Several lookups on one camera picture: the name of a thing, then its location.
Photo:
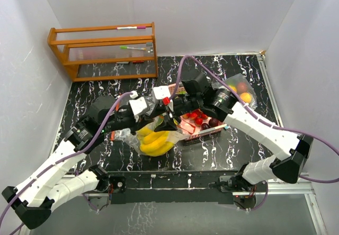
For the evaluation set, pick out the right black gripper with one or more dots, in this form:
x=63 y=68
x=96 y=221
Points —
x=167 y=124

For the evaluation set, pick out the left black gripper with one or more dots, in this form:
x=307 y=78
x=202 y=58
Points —
x=141 y=120

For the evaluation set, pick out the yellow banana bunch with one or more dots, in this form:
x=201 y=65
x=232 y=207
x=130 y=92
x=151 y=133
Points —
x=152 y=143

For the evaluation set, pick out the red zipper clear bag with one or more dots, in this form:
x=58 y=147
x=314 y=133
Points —
x=119 y=135
x=174 y=136

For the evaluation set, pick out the strawberry bunch with leaves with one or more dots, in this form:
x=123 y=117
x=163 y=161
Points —
x=196 y=117

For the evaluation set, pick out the dark red plum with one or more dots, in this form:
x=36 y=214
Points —
x=213 y=122

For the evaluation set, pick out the blue zipper clear bag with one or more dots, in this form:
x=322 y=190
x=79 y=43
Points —
x=221 y=96

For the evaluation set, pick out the yellow orange fruit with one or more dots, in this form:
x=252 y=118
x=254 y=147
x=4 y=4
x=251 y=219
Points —
x=246 y=97

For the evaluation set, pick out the red apple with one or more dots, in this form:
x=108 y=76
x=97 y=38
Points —
x=241 y=87

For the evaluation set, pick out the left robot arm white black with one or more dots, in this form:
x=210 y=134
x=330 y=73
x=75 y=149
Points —
x=41 y=193

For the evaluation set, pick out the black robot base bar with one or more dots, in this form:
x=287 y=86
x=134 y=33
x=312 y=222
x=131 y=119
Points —
x=176 y=186

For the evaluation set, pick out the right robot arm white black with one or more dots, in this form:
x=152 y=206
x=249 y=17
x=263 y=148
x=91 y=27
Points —
x=289 y=150

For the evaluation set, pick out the pink plastic basket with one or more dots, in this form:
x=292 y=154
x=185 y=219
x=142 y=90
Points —
x=194 y=131

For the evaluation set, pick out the red staples box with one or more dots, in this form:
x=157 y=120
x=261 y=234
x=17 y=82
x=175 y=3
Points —
x=138 y=61

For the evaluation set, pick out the wooden shelf rack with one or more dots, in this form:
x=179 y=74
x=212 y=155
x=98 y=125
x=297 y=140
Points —
x=77 y=47

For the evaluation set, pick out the grey staples block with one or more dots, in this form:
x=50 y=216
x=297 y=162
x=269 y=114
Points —
x=149 y=45

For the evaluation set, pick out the pink white marker pen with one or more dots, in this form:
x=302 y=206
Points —
x=131 y=27

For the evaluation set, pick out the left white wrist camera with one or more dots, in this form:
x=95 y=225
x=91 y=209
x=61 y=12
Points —
x=138 y=105

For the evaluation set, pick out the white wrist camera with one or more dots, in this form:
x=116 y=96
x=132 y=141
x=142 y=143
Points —
x=163 y=103
x=138 y=105

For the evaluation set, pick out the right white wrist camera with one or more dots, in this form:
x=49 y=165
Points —
x=163 y=103

